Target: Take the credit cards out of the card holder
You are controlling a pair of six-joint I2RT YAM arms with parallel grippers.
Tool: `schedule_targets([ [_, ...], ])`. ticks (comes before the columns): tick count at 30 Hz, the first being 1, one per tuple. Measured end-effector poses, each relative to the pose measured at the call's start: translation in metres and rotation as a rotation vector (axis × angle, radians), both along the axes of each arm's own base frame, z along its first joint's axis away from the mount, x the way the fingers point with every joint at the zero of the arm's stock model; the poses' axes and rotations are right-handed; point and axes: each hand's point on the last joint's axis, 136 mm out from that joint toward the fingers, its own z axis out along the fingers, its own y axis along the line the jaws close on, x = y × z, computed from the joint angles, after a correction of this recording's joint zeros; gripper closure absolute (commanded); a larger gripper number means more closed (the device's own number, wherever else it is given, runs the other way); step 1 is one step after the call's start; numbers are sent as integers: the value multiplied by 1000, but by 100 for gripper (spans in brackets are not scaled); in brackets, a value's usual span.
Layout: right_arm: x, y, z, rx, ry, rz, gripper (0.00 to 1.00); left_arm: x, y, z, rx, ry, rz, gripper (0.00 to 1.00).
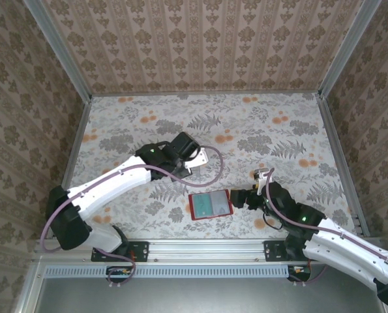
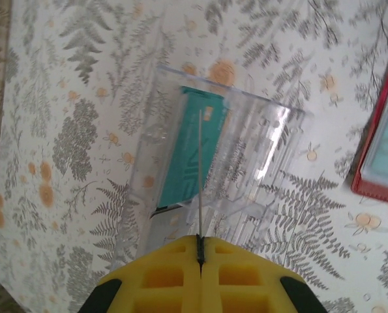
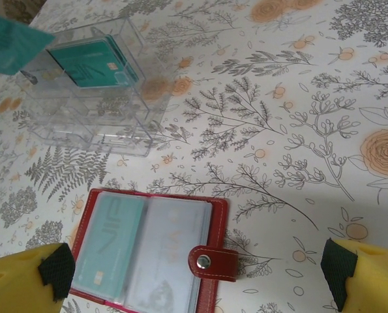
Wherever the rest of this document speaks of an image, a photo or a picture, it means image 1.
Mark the grey metal sheet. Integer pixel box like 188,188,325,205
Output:
37,275,385,313

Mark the teal VIP card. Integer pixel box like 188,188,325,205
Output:
193,194,211,219

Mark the grey plastic card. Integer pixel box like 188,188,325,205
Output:
212,192,231,216

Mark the thin aluminium rail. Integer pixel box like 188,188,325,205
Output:
91,92,321,98

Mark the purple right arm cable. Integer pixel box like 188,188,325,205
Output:
260,168,388,288

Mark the thin black cable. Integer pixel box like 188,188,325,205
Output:
263,210,285,230

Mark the wide aluminium base rail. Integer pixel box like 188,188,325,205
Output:
33,237,387,263

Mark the aluminium side rail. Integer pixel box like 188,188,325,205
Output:
58,97,93,192
316,96,372,237

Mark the white slotted cable duct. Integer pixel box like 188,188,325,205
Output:
45,264,291,278

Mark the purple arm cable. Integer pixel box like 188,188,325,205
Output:
40,145,224,290
260,168,388,288

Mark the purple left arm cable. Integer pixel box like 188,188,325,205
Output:
40,145,224,290

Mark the small black wired connector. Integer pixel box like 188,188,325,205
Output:
288,264,312,278
106,265,132,278

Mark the floral white tablecloth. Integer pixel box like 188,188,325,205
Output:
52,94,364,241

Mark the red-framed tablet device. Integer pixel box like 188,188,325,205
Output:
188,188,234,222

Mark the aluminium frame post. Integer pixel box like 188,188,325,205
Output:
23,0,93,100
318,0,383,100

